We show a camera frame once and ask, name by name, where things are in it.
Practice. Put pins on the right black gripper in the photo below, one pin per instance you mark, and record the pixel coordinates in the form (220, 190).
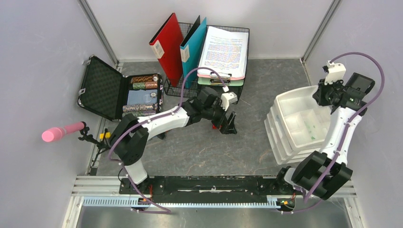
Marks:
(317, 95)

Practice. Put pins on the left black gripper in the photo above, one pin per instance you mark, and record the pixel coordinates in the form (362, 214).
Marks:
(228, 128)

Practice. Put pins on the pink clear clipboard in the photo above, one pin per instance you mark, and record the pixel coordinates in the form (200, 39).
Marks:
(220, 76)

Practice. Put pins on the light green clipboard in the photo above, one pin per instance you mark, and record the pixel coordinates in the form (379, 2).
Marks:
(217, 82)

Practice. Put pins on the white plastic drawer organizer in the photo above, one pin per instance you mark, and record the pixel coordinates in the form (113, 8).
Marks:
(296, 125)

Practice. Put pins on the white printed paper sheet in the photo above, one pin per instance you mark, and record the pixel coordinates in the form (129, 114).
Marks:
(224, 53)

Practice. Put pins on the teal blue clipboard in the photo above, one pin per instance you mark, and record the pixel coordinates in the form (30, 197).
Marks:
(192, 44)

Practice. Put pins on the red clipboard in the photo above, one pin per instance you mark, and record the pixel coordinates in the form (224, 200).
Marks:
(166, 46)

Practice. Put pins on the black wire mesh organizer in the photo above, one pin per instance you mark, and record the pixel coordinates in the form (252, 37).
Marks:
(195, 88)

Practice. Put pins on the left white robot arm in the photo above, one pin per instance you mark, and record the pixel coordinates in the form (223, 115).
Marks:
(130, 137)

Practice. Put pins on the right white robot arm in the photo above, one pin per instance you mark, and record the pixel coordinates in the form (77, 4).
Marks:
(322, 173)

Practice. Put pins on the red chip stack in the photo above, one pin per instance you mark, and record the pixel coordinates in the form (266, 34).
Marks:
(151, 85)

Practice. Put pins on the blue playing card deck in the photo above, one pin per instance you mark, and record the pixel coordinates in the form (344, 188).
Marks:
(142, 97)

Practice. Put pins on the green chip stack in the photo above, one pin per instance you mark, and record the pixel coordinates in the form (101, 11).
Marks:
(139, 86)

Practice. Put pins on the orange black chip stack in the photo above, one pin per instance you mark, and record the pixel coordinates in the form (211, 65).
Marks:
(144, 79)

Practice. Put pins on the yellow black connector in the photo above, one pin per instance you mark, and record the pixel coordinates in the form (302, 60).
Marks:
(103, 136)

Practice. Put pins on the black microphone tripod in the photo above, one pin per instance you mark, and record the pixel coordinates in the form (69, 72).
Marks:
(102, 146)

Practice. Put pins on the black poker chip case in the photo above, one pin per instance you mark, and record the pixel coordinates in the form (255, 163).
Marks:
(104, 90)

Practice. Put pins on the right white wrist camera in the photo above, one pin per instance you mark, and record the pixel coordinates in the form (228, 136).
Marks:
(335, 72)

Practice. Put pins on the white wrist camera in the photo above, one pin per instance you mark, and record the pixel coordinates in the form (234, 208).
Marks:
(335, 72)
(227, 99)

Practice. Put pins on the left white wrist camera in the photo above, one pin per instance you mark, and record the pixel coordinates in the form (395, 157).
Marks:
(227, 99)

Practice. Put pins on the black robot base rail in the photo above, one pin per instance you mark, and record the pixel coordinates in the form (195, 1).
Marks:
(210, 189)

